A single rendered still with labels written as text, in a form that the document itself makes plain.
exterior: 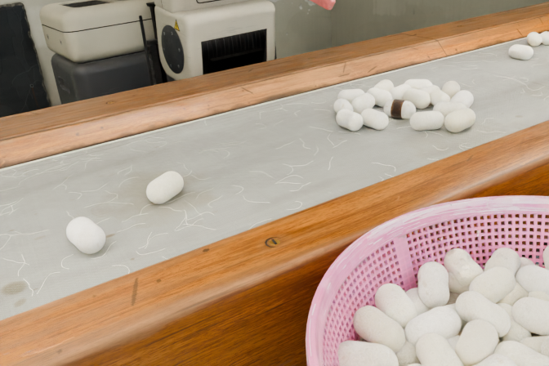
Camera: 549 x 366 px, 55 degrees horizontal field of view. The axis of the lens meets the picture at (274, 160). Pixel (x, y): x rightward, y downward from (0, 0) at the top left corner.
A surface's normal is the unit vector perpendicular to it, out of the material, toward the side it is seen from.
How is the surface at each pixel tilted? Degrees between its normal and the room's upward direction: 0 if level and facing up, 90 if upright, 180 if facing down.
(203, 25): 98
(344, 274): 75
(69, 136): 45
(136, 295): 0
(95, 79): 90
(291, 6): 90
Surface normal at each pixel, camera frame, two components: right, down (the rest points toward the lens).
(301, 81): 0.30, -0.43
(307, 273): 0.51, 0.31
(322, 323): 0.93, -0.24
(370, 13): -0.81, 0.29
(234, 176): -0.07, -0.91
